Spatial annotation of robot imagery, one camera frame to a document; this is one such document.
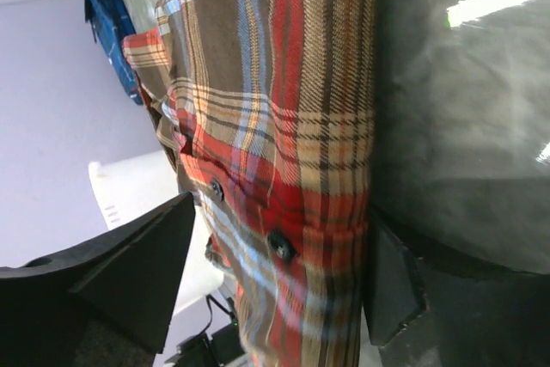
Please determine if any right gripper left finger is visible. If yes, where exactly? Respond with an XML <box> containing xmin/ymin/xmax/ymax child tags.
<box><xmin>1</xmin><ymin>194</ymin><xmax>195</xmax><ymax>367</ymax></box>

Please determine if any folded blue plaid shirt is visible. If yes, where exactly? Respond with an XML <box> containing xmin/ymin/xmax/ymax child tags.
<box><xmin>84</xmin><ymin>0</ymin><xmax>142</xmax><ymax>105</ymax></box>

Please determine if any white plastic laundry basket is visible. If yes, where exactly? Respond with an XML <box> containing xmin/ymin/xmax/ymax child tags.
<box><xmin>88</xmin><ymin>150</ymin><xmax>235</xmax><ymax>312</ymax></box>

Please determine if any red brown plaid shirt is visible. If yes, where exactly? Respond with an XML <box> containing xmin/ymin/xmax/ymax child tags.
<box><xmin>124</xmin><ymin>0</ymin><xmax>376</xmax><ymax>366</ymax></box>

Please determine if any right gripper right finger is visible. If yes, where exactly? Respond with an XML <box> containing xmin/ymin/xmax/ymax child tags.
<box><xmin>363</xmin><ymin>209</ymin><xmax>549</xmax><ymax>366</ymax></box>

